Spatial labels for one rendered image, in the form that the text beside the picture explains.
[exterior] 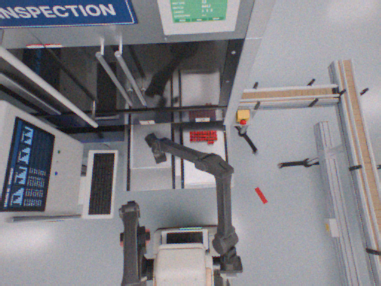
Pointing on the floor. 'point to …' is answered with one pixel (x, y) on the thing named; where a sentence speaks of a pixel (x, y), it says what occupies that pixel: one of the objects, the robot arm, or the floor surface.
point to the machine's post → (248, 54)
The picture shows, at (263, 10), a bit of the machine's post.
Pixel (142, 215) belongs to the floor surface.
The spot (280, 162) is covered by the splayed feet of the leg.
